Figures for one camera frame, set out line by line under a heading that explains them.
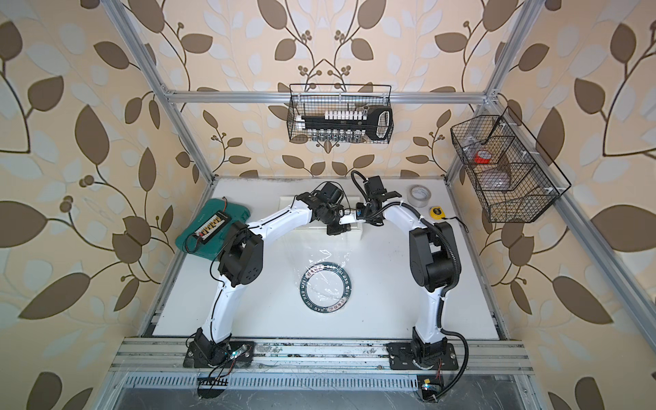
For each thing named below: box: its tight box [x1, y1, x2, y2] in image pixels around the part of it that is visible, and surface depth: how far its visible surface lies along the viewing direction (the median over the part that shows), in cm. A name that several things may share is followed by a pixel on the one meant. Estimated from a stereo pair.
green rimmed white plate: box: [299, 261, 352, 312], surface depth 89 cm
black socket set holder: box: [296, 107, 393, 141], surface depth 85 cm
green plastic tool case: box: [175, 198, 252, 261], surface depth 98 cm
